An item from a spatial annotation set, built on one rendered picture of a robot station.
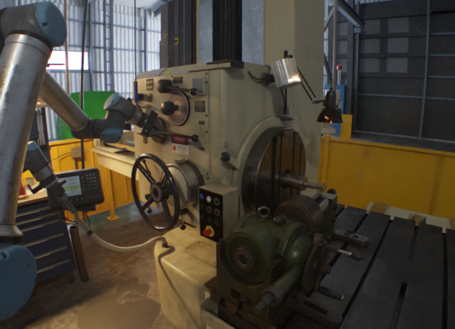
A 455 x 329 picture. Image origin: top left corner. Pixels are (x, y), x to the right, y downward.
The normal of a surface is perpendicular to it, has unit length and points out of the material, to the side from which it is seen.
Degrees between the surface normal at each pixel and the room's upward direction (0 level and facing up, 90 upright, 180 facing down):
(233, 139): 90
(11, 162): 82
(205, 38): 90
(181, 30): 90
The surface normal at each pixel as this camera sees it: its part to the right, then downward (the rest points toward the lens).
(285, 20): -0.65, 0.17
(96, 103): 0.76, 0.05
